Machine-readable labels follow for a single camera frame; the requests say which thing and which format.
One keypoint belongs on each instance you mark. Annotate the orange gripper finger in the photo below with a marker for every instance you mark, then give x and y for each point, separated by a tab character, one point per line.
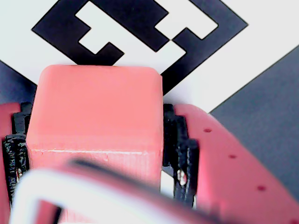
222	175
9	144

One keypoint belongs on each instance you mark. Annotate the orange cube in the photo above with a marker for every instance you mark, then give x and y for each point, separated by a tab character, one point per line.
93	109

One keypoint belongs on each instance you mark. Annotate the black white marker checkerboard mat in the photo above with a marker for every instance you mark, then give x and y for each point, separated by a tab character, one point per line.
245	58

